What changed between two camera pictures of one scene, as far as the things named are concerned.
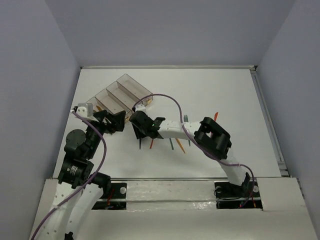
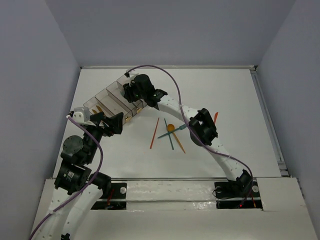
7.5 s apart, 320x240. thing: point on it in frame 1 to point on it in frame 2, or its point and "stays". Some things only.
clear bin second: x=113 y=104 stays
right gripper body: x=145 y=131 to x=132 y=93
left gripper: x=105 y=120 stays
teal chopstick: x=171 y=144 stays
